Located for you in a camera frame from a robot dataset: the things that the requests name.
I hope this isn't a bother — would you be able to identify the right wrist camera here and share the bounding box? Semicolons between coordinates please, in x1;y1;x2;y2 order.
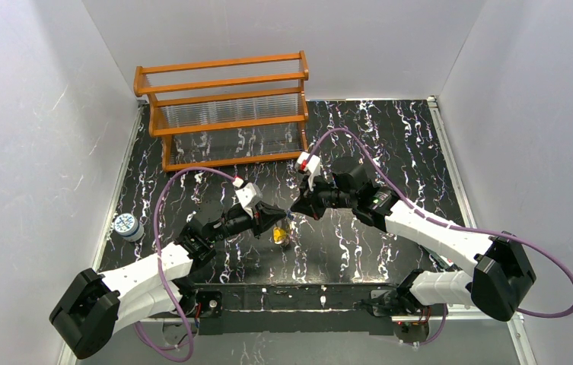
296;152;320;191

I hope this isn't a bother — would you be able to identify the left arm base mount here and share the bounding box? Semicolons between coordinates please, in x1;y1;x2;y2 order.
148;285;224;320

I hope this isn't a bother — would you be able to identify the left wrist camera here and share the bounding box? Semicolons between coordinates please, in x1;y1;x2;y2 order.
232;176;263;217

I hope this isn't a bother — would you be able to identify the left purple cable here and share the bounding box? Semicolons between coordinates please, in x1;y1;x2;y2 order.
132;167;247;363

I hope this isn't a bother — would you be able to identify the orange wooden shelf rack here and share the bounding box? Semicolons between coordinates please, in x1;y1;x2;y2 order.
133;50;310;172

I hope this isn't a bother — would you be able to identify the purple cable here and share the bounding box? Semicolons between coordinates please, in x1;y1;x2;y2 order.
132;167;247;363
306;127;573;348

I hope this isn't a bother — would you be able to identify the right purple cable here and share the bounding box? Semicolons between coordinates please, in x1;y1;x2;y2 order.
306;127;573;348

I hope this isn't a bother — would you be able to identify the blue white tape roll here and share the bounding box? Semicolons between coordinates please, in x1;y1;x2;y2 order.
113;213;145;242

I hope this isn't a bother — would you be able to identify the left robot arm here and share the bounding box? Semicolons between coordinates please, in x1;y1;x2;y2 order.
49;202;287;360

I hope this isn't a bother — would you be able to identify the yellow key tag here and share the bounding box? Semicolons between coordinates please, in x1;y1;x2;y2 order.
272;227;289;245

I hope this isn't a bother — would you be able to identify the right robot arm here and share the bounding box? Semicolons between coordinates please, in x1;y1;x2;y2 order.
291;152;536;322

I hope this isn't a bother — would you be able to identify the silver keyring holder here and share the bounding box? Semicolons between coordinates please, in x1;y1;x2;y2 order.
273;214;294;249

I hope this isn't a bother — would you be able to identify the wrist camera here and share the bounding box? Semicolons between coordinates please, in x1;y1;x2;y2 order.
232;176;263;217
296;152;320;191

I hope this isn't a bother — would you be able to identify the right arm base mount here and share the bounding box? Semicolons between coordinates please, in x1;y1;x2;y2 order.
355;289;447;338

